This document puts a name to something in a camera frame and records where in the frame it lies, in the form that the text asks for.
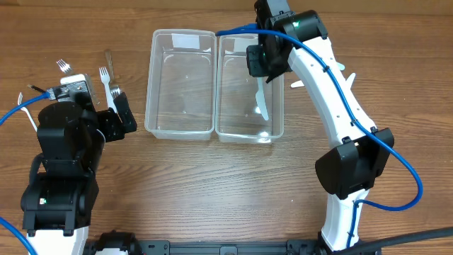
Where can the thick white plastic fork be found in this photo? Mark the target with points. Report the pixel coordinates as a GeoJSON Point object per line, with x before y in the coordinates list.
{"type": "Point", "coordinates": [105, 79]}

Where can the right clear plastic container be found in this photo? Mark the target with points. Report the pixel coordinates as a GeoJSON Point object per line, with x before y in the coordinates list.
{"type": "Point", "coordinates": [237, 117]}

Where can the cream plastic knife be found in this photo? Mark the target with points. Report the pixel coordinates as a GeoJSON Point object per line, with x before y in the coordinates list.
{"type": "Point", "coordinates": [297, 84]}

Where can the white plastic knife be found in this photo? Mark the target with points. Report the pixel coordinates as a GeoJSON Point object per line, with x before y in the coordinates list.
{"type": "Point", "coordinates": [350, 80]}

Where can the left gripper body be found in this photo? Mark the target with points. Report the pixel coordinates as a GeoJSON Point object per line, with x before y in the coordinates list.
{"type": "Point", "coordinates": [115, 118]}

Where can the thin white plastic fork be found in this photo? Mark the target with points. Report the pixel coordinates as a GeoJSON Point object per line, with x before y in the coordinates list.
{"type": "Point", "coordinates": [27, 112]}

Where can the light blue knife top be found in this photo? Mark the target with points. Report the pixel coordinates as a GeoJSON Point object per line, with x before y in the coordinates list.
{"type": "Point", "coordinates": [341, 66]}

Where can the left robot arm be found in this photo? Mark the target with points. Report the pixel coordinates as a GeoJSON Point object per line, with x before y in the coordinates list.
{"type": "Point", "coordinates": [62, 187]}

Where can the pale blue knife bottom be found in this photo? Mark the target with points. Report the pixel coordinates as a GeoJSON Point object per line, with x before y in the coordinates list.
{"type": "Point", "coordinates": [260, 99]}

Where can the long silver metal fork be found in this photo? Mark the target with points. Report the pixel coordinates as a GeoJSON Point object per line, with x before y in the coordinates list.
{"type": "Point", "coordinates": [68, 70]}

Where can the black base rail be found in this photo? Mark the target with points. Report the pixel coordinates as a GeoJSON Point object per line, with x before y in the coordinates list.
{"type": "Point", "coordinates": [127, 243]}

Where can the short silver metal fork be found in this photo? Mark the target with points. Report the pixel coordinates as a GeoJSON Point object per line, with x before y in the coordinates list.
{"type": "Point", "coordinates": [114, 87]}

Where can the left clear plastic container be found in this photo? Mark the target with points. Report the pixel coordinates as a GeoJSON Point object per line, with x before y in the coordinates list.
{"type": "Point", "coordinates": [181, 84]}

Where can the black-handled metal fork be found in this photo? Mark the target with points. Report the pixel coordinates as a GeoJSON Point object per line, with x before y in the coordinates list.
{"type": "Point", "coordinates": [36, 88]}

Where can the clear plastic container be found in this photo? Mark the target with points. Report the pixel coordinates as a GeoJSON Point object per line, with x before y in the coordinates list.
{"type": "Point", "coordinates": [237, 117]}
{"type": "Point", "coordinates": [181, 84]}

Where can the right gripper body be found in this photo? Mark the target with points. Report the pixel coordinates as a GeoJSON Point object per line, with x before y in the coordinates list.
{"type": "Point", "coordinates": [257, 59]}

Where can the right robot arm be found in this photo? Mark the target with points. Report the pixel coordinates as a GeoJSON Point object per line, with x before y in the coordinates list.
{"type": "Point", "coordinates": [299, 43]}

